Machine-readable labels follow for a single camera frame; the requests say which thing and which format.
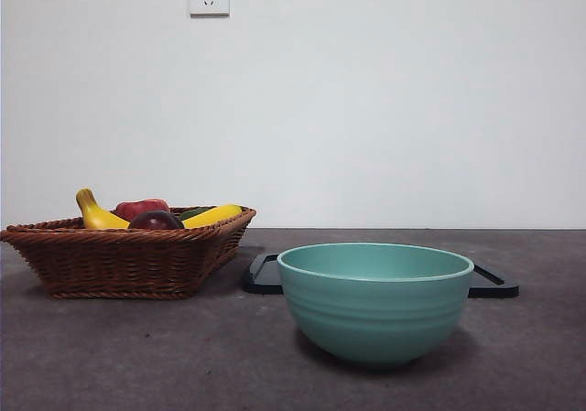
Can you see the teal ceramic bowl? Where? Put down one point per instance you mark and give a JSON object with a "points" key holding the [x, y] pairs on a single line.
{"points": [[375, 315]]}

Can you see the green avocado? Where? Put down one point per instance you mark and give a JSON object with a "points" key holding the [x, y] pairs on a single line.
{"points": [[192, 213]]}

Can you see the red apple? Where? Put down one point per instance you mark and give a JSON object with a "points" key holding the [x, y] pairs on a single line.
{"points": [[142, 207]]}

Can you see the brown wicker basket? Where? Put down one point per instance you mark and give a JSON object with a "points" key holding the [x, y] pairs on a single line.
{"points": [[114, 264]]}

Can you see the yellow banana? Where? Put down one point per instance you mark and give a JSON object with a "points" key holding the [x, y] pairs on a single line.
{"points": [[94, 214]]}

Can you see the black rectangular tray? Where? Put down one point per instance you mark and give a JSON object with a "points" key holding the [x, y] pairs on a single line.
{"points": [[492, 287]]}

